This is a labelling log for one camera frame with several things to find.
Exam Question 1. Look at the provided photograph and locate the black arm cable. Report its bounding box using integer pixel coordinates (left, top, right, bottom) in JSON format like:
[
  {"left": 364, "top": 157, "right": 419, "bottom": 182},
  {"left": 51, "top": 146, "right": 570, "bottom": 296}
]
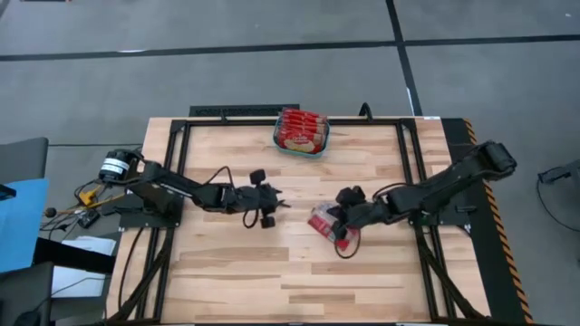
[
  {"left": 203, "top": 165, "right": 261, "bottom": 230},
  {"left": 333, "top": 228, "right": 363, "bottom": 261}
]

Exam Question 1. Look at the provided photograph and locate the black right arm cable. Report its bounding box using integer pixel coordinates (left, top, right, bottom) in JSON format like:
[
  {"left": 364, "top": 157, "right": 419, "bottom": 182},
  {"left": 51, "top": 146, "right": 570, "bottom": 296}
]
[{"left": 333, "top": 228, "right": 363, "bottom": 261}]

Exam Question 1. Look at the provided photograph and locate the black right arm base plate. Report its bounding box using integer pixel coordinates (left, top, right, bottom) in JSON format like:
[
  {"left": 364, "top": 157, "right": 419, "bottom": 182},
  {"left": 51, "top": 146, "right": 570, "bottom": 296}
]
[{"left": 410, "top": 198, "right": 472, "bottom": 227}]

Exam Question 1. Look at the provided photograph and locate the blue panel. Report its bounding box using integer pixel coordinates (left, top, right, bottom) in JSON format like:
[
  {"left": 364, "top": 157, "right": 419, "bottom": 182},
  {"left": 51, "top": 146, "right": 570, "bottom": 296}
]
[{"left": 0, "top": 177, "right": 50, "bottom": 273}]

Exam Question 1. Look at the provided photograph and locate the red popcorn bag clear wrap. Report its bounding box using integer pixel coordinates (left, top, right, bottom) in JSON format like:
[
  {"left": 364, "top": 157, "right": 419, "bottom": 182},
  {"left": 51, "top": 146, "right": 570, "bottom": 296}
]
[
  {"left": 278, "top": 119, "right": 328, "bottom": 131},
  {"left": 279, "top": 113, "right": 328, "bottom": 126},
  {"left": 281, "top": 107, "right": 328, "bottom": 120},
  {"left": 276, "top": 129, "right": 327, "bottom": 141},
  {"left": 306, "top": 202, "right": 363, "bottom": 254},
  {"left": 277, "top": 124, "right": 328, "bottom": 136},
  {"left": 275, "top": 134, "right": 326, "bottom": 155}
]

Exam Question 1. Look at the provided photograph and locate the yellow black hazard tape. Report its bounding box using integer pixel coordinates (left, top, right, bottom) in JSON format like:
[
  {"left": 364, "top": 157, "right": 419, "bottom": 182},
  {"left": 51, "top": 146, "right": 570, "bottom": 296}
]
[{"left": 461, "top": 118, "right": 537, "bottom": 325}]

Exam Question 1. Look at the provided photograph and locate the yellow connector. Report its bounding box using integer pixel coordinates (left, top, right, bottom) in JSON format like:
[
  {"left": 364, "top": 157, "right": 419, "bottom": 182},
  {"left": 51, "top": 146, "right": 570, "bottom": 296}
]
[{"left": 79, "top": 186, "right": 100, "bottom": 206}]

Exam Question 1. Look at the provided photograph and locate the black floor platform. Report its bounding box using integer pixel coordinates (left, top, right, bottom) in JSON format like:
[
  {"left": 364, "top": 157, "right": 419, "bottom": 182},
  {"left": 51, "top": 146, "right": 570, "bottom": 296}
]
[{"left": 441, "top": 117, "right": 537, "bottom": 326}]

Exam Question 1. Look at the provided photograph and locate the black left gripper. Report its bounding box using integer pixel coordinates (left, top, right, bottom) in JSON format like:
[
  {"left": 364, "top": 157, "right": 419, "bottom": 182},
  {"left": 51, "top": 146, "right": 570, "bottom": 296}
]
[{"left": 235, "top": 168, "right": 292, "bottom": 230}]

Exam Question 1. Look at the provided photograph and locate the black cylinder white label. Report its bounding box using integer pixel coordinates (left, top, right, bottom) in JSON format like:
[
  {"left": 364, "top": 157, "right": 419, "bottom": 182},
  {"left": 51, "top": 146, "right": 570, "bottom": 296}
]
[{"left": 98, "top": 148, "right": 144, "bottom": 183}]

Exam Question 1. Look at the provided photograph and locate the small black box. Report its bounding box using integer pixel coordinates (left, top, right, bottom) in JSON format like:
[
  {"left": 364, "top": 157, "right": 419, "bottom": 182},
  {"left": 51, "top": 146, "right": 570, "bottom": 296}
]
[{"left": 76, "top": 209, "right": 102, "bottom": 230}]

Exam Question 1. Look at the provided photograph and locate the white paper sheet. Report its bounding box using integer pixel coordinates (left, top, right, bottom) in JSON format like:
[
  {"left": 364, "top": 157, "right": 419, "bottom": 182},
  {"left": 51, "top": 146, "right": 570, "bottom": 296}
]
[
  {"left": 60, "top": 235, "right": 118, "bottom": 257},
  {"left": 51, "top": 264, "right": 109, "bottom": 300}
]

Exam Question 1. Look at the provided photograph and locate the black chair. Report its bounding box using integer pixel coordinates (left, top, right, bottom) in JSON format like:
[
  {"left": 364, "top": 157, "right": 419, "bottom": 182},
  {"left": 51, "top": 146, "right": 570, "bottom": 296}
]
[{"left": 0, "top": 261, "right": 56, "bottom": 326}]

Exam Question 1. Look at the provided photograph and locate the black floor mat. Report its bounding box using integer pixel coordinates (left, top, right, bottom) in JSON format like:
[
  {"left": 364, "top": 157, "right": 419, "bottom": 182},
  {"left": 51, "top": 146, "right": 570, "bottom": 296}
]
[{"left": 188, "top": 103, "right": 301, "bottom": 119}]

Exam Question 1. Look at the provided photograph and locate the black aluminium table frame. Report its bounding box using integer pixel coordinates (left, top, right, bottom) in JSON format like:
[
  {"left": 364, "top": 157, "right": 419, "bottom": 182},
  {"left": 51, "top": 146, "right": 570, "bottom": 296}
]
[{"left": 106, "top": 118, "right": 491, "bottom": 325}]

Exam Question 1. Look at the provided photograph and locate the teal plastic basket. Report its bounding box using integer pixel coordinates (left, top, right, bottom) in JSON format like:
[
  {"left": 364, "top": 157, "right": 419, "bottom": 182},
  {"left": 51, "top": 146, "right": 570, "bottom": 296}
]
[{"left": 273, "top": 108, "right": 332, "bottom": 160}]

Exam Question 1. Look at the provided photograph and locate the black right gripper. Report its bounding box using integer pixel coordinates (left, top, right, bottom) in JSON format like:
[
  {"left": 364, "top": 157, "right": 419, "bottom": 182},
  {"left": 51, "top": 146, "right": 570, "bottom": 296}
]
[{"left": 332, "top": 185, "right": 380, "bottom": 244}]

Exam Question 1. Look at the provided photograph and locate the black floor cable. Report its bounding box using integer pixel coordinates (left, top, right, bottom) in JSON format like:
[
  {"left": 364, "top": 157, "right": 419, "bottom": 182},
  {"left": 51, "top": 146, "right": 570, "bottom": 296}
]
[{"left": 536, "top": 178, "right": 580, "bottom": 233}]

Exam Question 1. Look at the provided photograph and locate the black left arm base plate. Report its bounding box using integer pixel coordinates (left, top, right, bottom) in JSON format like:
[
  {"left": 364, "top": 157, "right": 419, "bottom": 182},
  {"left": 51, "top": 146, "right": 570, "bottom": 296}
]
[{"left": 118, "top": 183, "right": 185, "bottom": 229}]

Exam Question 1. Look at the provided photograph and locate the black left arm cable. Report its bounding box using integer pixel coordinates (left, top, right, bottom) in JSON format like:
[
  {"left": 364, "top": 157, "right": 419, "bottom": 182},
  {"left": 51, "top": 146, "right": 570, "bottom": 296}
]
[{"left": 203, "top": 165, "right": 261, "bottom": 230}]

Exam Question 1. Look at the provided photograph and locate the grey stand base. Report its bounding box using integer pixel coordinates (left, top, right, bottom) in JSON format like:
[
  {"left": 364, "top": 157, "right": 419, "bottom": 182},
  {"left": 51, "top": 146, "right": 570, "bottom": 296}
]
[{"left": 536, "top": 158, "right": 580, "bottom": 186}]

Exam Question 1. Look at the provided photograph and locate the black hanging cable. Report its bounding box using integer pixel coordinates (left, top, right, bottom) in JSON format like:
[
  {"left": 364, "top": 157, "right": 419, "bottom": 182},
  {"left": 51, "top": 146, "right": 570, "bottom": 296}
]
[{"left": 117, "top": 225, "right": 138, "bottom": 314}]

